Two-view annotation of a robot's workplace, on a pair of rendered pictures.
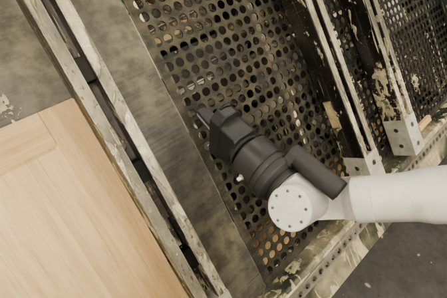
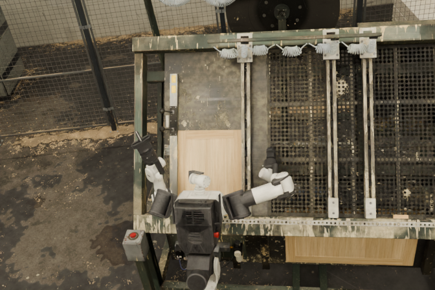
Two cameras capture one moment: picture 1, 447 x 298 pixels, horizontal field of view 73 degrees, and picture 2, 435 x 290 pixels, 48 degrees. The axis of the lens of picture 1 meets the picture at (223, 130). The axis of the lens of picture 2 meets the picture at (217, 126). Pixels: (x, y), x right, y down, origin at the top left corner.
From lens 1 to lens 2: 2.72 m
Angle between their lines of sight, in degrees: 41
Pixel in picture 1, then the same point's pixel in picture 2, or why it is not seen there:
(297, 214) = (261, 173)
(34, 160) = (228, 139)
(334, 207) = not seen: hidden behind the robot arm
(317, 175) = (273, 170)
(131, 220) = (239, 165)
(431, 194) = not seen: hidden behind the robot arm
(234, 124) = (270, 153)
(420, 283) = not seen: outside the picture
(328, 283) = (287, 229)
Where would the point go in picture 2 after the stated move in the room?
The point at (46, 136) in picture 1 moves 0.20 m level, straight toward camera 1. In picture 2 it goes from (232, 135) to (228, 155)
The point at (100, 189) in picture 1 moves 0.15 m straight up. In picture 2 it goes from (236, 153) to (234, 135)
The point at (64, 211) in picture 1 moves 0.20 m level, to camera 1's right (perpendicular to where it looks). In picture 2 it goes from (227, 153) to (248, 166)
